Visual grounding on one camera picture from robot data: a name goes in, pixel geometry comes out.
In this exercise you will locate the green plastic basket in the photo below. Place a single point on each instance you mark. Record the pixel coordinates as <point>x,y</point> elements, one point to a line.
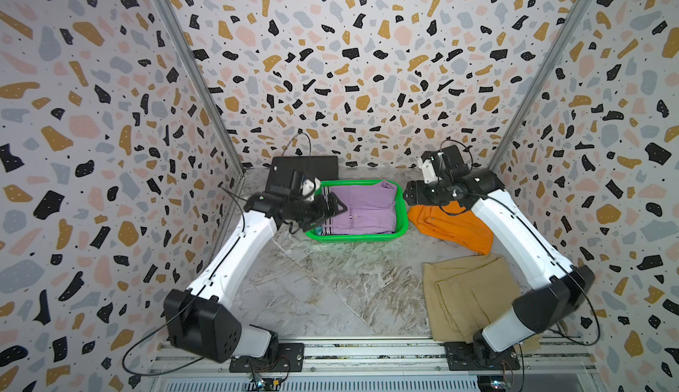
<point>400,208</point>

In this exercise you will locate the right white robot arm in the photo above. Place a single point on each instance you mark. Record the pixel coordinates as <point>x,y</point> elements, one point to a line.
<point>557,288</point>

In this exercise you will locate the aluminium corner post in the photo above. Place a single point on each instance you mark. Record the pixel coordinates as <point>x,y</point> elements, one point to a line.
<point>553,56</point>
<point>185,55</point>

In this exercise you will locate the left aluminium corner post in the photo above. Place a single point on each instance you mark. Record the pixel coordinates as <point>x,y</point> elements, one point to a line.
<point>185,55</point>

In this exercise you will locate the orange pants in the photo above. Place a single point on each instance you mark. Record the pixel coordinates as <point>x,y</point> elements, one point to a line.
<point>453,223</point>

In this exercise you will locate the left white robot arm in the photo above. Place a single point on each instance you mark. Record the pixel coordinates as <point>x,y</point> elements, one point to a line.
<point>199,319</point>

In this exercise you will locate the small circuit board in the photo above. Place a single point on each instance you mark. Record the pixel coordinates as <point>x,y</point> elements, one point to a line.
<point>259,383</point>

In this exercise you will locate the black electronics box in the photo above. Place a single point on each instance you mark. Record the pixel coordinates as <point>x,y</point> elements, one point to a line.
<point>285,170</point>

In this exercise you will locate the purple pants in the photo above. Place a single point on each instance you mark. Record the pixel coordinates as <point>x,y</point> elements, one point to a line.
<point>371,210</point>

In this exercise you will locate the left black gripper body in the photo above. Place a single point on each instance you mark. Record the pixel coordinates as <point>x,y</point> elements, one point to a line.
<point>306,210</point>

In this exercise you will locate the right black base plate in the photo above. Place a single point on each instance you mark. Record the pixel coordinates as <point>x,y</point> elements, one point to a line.
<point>461,356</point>

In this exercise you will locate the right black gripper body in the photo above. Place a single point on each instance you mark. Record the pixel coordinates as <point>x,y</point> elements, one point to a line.
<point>432,192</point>

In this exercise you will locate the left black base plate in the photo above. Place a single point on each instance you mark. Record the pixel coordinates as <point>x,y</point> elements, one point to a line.
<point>282,357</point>

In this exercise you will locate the right aluminium corner post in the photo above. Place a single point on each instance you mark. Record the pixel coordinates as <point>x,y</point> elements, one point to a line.
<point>553,56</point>

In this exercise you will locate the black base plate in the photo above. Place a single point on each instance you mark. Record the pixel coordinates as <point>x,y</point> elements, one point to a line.
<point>461,356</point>
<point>282,357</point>

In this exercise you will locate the khaki pants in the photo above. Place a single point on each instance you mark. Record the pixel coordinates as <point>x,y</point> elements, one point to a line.
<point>465,295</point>

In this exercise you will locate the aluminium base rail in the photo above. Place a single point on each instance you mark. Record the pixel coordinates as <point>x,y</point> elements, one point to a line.
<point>390,364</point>

